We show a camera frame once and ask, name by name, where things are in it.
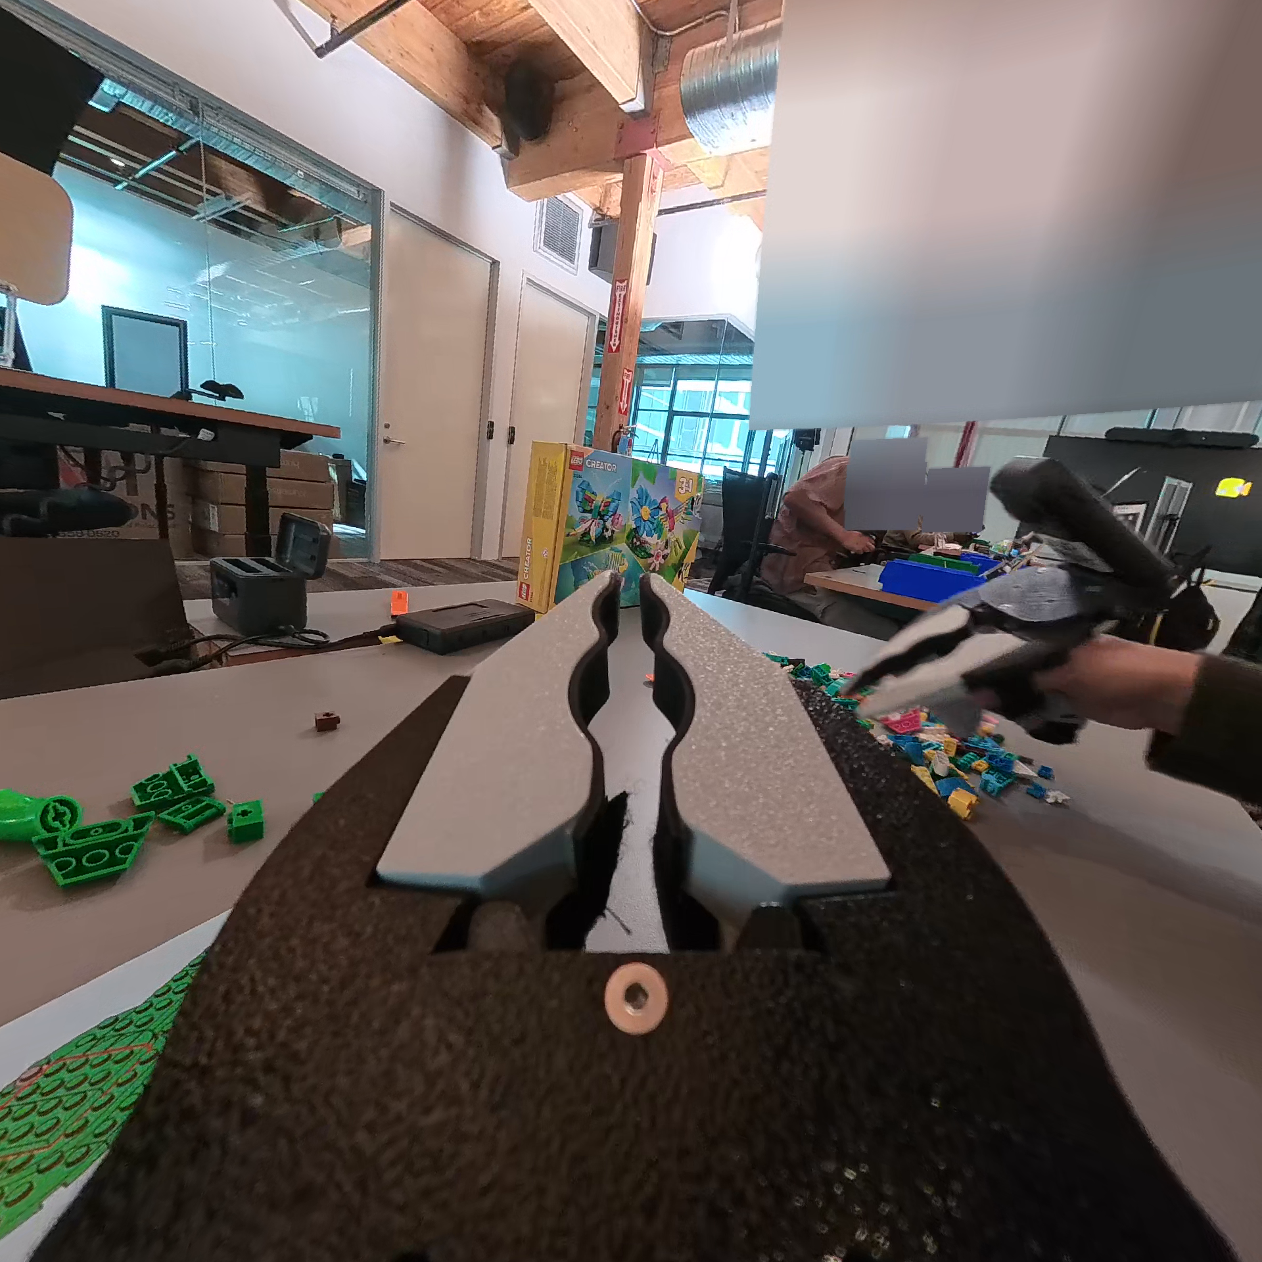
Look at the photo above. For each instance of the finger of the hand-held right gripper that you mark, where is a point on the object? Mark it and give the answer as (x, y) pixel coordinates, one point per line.
(1025, 604)
(936, 687)

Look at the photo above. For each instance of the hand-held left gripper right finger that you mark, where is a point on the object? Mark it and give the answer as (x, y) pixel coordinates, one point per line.
(778, 778)

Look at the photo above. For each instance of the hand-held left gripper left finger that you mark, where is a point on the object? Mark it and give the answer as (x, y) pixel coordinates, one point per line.
(494, 769)

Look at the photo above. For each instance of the pile of coloured toy bricks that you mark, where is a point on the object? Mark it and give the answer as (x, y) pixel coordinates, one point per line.
(946, 758)

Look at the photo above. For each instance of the cluster of small green bricks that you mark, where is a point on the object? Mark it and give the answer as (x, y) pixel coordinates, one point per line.
(93, 854)

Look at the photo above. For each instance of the green round brick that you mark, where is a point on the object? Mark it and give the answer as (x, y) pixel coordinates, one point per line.
(21, 817)

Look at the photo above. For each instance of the person's right forearm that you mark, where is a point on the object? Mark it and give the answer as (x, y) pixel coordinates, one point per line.
(1216, 730)

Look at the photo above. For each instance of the grey desk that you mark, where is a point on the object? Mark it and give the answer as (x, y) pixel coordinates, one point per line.
(1084, 936)

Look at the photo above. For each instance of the person's right hand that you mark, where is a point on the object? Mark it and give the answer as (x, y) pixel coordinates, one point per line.
(1133, 687)

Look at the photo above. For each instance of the blue bin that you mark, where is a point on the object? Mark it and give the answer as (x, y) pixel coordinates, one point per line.
(924, 579)

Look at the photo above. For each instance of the green bin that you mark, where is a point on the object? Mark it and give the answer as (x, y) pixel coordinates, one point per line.
(930, 556)

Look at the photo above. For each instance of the black video bar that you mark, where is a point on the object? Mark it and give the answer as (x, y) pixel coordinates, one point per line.
(1167, 437)

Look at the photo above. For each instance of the wooden work table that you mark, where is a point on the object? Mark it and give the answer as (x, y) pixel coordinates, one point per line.
(847, 585)

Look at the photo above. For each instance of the black backpack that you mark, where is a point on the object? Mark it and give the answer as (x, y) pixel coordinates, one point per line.
(1194, 618)

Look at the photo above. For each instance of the yellow toy brick box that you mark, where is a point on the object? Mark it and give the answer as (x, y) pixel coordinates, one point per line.
(631, 523)

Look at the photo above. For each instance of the grey battery charger case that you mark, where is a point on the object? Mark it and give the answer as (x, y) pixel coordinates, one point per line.
(259, 592)

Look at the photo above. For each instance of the stack of cardboard boxes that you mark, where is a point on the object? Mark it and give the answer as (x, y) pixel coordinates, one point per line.
(295, 493)

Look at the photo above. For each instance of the red fire extinguisher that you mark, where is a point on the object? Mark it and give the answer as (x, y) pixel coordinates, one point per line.
(626, 438)

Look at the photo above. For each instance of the white door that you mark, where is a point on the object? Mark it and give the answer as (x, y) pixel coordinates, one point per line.
(432, 396)
(550, 383)

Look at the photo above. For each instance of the dark grey cabinet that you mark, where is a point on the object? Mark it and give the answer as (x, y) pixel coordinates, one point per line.
(86, 611)

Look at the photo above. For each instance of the long wooden table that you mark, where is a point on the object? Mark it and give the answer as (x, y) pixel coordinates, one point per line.
(175, 406)

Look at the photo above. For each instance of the black monitor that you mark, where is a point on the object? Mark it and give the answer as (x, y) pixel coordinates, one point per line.
(145, 349)

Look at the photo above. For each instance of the rounded cardboard panel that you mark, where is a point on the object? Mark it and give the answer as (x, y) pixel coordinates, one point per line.
(30, 232)

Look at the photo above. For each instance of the black square panel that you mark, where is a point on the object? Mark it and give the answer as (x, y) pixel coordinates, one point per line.
(43, 94)

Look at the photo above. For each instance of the black wall screen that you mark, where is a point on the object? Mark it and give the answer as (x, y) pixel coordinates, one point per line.
(1223, 523)

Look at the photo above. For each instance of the wooden post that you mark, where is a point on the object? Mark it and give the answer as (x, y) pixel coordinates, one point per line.
(631, 295)

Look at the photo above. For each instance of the silver air duct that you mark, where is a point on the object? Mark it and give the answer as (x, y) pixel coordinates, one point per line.
(730, 86)

